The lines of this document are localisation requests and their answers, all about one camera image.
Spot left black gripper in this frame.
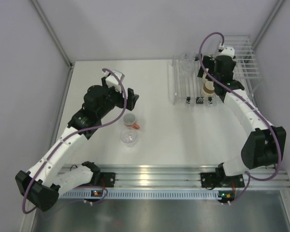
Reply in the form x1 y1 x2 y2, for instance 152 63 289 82
97 77 138 118

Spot clear plastic cup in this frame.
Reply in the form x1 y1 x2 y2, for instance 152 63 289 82
120 128 138 147
180 52 194 62
179 60 195 79

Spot steel cup brown band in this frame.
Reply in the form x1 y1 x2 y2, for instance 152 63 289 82
201 80 215 98
202 71 208 83

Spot orange white ceramic mug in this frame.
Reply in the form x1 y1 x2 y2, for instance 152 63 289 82
123 113 140 130

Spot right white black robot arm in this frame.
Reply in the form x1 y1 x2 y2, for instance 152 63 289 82
198 53 287 187

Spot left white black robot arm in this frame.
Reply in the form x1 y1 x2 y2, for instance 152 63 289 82
15 84 139 212

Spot white wire dish rack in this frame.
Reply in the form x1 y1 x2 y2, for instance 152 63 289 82
172 35 262 107

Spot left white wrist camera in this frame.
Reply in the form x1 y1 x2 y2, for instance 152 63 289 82
103 70 125 93

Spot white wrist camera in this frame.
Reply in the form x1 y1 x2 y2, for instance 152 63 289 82
217 46 235 58
103 70 125 93

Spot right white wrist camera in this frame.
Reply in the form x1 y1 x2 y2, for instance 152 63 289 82
217 46 235 58

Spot aluminium mounting rail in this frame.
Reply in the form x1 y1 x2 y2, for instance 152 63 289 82
32 164 290 189

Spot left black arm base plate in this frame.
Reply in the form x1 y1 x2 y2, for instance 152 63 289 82
97 172 116 188

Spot grey slotted cable duct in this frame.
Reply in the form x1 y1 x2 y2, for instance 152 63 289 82
60 189 232 200

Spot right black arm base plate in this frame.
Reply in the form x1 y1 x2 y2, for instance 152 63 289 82
200 173 219 190

